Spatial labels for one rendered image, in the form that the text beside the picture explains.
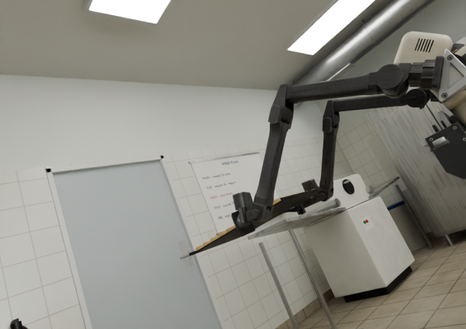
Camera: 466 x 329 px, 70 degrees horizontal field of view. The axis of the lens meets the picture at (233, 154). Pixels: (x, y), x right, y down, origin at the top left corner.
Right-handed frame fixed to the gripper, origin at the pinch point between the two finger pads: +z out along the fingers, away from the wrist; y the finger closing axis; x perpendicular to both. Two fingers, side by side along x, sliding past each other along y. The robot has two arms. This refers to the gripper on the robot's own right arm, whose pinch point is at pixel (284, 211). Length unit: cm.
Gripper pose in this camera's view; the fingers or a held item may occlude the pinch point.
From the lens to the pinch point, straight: 178.4
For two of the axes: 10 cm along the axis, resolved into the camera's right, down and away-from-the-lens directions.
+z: -9.1, 3.7, -1.7
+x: 0.4, -3.4, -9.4
